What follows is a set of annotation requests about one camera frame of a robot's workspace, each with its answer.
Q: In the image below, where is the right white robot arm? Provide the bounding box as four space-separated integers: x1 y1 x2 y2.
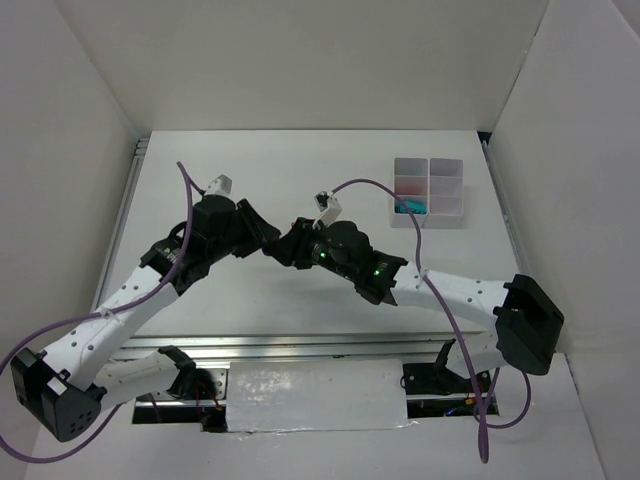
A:
264 218 564 395

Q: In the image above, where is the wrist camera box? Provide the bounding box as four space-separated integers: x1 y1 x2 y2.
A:
203 174 232 197
313 191 342 230

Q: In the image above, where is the white foil-taped panel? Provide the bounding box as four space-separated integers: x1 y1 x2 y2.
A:
226 359 409 433

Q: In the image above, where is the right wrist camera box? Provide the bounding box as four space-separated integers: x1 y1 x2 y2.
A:
313 191 342 230

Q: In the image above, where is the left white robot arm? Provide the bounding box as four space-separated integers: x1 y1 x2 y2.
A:
10 195 280 442

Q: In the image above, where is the white compartment organizer tray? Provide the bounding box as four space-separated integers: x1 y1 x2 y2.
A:
389 157 464 229

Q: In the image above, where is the teal lego plate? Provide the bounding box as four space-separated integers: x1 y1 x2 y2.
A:
394 200 428 215

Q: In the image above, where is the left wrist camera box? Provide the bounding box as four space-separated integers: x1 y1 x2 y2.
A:
203 174 232 197

